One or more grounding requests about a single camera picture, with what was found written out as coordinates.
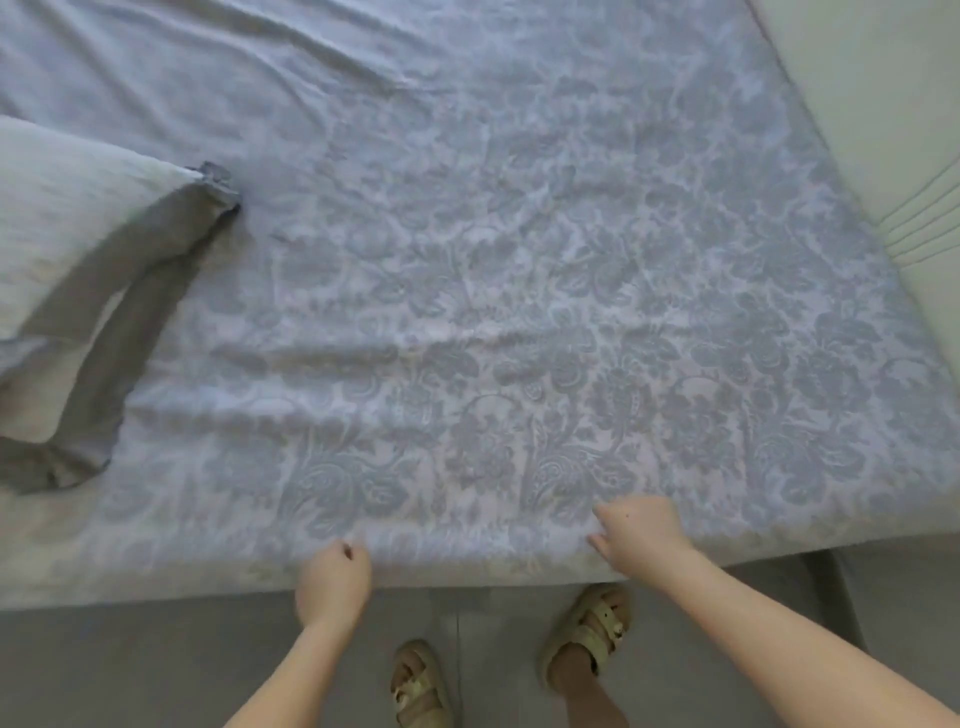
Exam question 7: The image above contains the person's left forearm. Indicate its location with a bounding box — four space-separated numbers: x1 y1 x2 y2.
223 616 354 728

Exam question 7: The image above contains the person's right beige sandal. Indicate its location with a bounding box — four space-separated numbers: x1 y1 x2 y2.
535 583 633 695

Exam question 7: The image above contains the blue floral bed sheet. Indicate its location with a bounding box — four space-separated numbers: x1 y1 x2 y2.
0 0 960 612

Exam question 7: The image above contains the white pillow with grey trim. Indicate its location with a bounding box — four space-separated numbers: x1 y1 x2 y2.
0 116 243 496

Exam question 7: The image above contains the person's beige sandal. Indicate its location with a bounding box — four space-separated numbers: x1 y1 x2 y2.
389 639 456 728
535 583 633 695

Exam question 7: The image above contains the person's left hand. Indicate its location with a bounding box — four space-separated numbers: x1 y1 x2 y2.
294 541 374 630

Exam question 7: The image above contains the person's right forearm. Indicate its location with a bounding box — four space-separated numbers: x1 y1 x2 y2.
637 546 960 728

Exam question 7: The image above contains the person's right leg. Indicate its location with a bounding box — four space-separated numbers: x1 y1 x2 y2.
549 645 633 728

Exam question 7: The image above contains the person's right hand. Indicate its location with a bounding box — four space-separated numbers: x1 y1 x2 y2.
587 495 695 582

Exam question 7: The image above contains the person's left beige sandal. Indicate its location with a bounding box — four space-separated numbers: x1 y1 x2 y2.
389 639 456 728

